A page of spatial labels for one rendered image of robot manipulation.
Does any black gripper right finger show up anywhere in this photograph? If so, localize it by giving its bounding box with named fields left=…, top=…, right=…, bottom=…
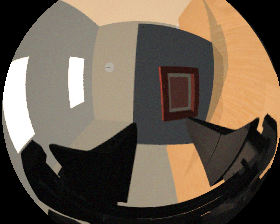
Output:
left=185, top=117, right=260, bottom=187

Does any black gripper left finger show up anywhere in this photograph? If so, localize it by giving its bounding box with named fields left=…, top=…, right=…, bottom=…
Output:
left=49, top=122, right=137, bottom=203

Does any dark red picture frame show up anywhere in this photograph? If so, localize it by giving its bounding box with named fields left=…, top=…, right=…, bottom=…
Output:
left=159, top=66, right=200, bottom=122

